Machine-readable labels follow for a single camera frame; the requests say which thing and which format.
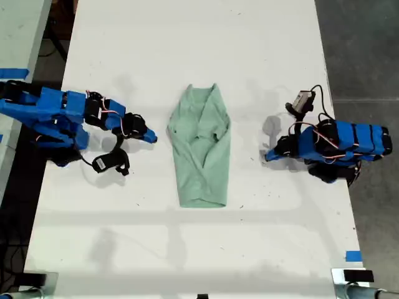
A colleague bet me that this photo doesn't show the grey and black camera box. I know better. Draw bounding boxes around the grey and black camera box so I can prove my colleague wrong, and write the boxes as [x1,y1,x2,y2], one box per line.
[285,90,316,114]

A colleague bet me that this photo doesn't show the pale side table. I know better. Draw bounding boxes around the pale side table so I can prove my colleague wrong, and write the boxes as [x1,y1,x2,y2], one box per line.
[0,0,53,200]

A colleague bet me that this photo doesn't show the black floor cables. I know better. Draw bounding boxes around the black floor cables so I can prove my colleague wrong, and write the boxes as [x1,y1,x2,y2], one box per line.
[0,238,26,277]

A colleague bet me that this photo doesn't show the grey metal tube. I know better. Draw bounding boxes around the grey metal tube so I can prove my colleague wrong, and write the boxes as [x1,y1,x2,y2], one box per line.
[345,285,399,299]

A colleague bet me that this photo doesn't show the long blue tape strip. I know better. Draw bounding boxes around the long blue tape strip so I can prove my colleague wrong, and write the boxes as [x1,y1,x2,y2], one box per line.
[0,68,30,80]

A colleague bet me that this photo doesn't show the small black box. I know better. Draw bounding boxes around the small black box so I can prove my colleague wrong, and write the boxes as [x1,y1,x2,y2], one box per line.
[343,269,375,284]
[21,272,47,288]

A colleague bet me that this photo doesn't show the pale green t-shirt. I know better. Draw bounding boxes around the pale green t-shirt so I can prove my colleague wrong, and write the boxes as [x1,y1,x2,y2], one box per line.
[166,82,232,209]

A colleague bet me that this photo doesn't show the silver metal bracket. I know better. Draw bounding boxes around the silver metal bracket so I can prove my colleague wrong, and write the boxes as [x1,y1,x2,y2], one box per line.
[23,271,59,299]
[330,267,375,299]

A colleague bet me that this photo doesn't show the black camera stalk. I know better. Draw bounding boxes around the black camera stalk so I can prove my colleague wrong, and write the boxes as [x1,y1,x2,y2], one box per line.
[112,133,126,154]
[288,112,309,136]

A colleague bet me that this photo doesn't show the black camera box white label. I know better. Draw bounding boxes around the black camera box white label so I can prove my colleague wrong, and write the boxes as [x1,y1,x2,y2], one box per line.
[92,149,131,177]

